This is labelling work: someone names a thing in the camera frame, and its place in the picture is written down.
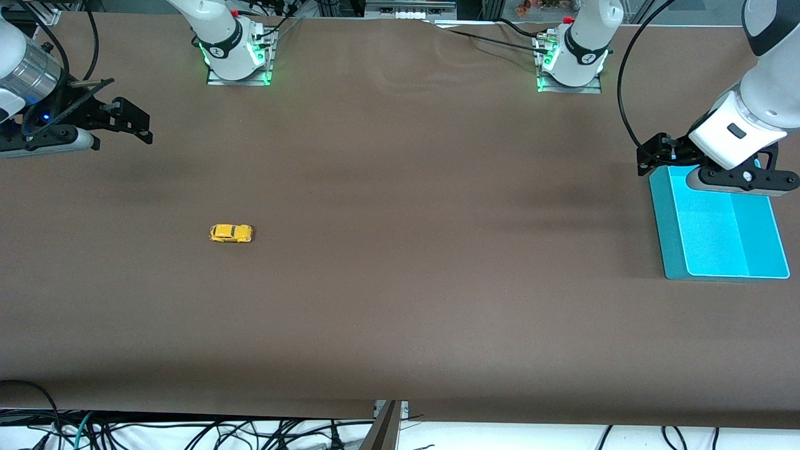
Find teal cable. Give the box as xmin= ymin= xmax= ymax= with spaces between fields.
xmin=74 ymin=411 xmax=94 ymax=450

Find white power strip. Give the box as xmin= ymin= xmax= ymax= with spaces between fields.
xmin=366 ymin=0 xmax=457 ymax=19

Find turquoise plastic bin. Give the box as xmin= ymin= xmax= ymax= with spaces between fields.
xmin=649 ymin=159 xmax=791 ymax=281

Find black base cable bundle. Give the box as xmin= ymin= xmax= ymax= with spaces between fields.
xmin=241 ymin=0 xmax=302 ymax=46

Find yellow beetle toy car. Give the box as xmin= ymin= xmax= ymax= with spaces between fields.
xmin=209 ymin=224 xmax=254 ymax=243

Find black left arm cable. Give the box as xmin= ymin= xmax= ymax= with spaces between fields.
xmin=617 ymin=0 xmax=679 ymax=151

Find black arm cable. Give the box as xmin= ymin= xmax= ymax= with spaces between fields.
xmin=617 ymin=0 xmax=679 ymax=151
xmin=12 ymin=0 xmax=101 ymax=135

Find brown table cover sheet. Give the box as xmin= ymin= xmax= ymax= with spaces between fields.
xmin=0 ymin=11 xmax=800 ymax=432

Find metal table edge bracket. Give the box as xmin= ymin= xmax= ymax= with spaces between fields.
xmin=359 ymin=400 xmax=410 ymax=450

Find black looping cable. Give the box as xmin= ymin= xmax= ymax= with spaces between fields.
xmin=0 ymin=379 xmax=61 ymax=433

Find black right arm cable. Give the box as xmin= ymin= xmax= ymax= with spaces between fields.
xmin=12 ymin=0 xmax=101 ymax=135

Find aluminium frame corner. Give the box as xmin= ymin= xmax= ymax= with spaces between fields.
xmin=34 ymin=0 xmax=63 ymax=27

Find black base power cable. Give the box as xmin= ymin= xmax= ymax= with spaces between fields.
xmin=431 ymin=17 xmax=552 ymax=56

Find black cable tangle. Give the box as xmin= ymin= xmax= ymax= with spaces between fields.
xmin=94 ymin=417 xmax=351 ymax=450

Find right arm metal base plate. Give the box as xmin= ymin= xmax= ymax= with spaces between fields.
xmin=206 ymin=28 xmax=276 ymax=87

